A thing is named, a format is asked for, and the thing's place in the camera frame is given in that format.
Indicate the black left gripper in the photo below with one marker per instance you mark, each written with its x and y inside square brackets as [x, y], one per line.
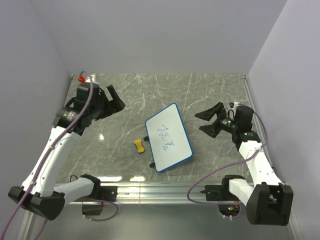
[115, 105]

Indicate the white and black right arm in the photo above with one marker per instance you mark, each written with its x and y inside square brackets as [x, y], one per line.
[268, 201]

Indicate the aluminium rail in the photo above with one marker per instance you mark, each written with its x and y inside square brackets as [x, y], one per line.
[141, 211]
[295, 228]

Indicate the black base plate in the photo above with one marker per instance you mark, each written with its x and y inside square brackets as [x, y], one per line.
[217, 193]
[106, 193]

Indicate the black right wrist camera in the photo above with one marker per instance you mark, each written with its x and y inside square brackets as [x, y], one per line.
[244, 114]

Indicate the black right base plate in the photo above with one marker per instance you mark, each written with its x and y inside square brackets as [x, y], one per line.
[217, 193]

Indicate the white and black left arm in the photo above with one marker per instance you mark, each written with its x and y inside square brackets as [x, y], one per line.
[39, 193]

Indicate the yellow bone shaped eraser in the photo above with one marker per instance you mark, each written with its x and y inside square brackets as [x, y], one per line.
[139, 146]

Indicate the aluminium front rail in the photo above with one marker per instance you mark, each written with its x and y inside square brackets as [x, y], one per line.
[141, 211]

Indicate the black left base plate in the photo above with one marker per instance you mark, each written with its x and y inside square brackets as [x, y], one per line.
[106, 193]

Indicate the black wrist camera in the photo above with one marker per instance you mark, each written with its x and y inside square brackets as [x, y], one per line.
[244, 114]
[83, 91]

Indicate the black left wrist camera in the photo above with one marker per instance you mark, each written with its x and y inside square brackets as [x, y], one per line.
[83, 91]

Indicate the aluminium right side rail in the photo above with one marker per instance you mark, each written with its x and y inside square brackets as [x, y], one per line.
[295, 228]

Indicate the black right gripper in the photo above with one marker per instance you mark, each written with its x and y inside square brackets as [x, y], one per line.
[222, 113]

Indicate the blue framed whiteboard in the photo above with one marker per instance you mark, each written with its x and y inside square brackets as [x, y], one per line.
[169, 142]

